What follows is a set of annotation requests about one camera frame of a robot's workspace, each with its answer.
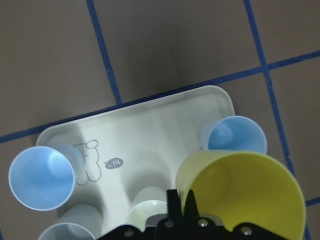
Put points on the pale green cup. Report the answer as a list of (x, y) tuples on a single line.
[(148, 202)]

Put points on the white plastic tray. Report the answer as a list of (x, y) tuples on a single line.
[(135, 147)]

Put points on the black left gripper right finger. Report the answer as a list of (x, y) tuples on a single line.
[(191, 212)]

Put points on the light blue cup far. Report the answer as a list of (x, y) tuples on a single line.
[(234, 133)]

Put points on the grey plastic cup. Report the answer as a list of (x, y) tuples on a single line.
[(81, 222)]

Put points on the pink plastic cup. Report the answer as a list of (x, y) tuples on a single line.
[(244, 187)]

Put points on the blue cup near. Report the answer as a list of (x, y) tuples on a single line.
[(43, 178)]

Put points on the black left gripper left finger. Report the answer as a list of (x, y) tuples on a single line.
[(174, 209)]

